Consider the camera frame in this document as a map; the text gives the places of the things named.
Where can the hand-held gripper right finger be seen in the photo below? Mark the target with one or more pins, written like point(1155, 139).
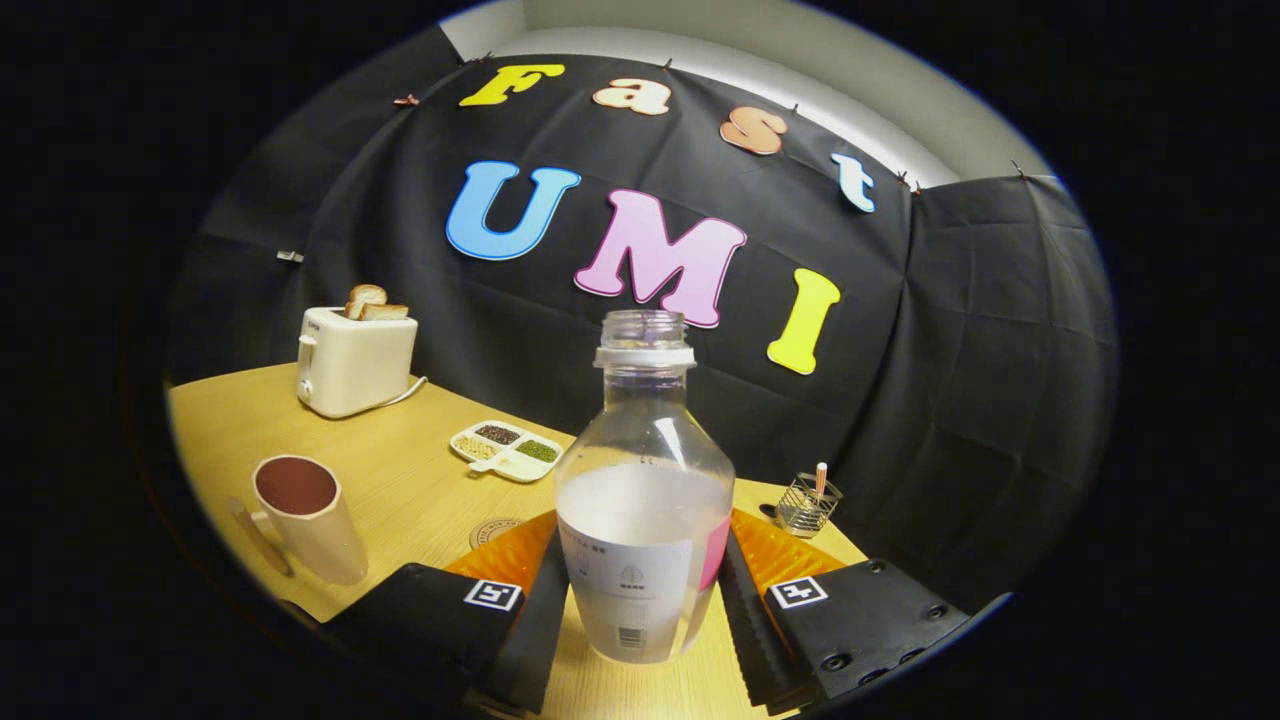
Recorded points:
point(750, 640)

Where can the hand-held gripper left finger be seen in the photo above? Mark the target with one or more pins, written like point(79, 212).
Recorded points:
point(530, 650)

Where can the round wooden coaster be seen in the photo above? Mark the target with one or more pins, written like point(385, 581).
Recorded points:
point(490, 530)

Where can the clear plastic juice bottle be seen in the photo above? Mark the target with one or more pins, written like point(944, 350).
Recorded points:
point(640, 520)

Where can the orange pen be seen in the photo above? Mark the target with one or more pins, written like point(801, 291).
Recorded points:
point(821, 478)

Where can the white divided bean tray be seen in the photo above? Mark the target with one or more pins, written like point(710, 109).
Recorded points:
point(505, 455)

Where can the wooden table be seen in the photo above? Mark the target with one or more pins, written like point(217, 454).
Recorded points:
point(400, 500)

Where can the cream toaster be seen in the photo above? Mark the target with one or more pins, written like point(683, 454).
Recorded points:
point(360, 365)

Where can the black backdrop cloth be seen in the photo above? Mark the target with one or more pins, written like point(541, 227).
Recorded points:
point(950, 350)

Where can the toast slice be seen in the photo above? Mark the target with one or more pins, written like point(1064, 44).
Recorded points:
point(365, 296)
point(388, 312)

